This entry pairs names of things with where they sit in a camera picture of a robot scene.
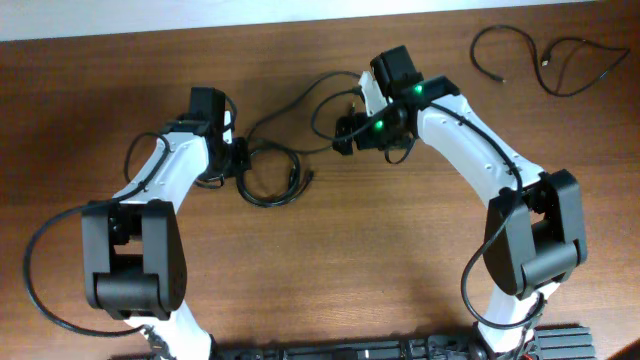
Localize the thin black USB cable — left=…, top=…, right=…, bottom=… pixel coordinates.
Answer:
left=244, top=69, right=364, bottom=156

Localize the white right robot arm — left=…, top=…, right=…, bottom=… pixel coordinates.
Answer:
left=333, top=46, right=595, bottom=359

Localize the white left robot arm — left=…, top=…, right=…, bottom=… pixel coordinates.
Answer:
left=81, top=87, right=250, bottom=359

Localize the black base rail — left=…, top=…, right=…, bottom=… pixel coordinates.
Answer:
left=212, top=326, right=597, bottom=360

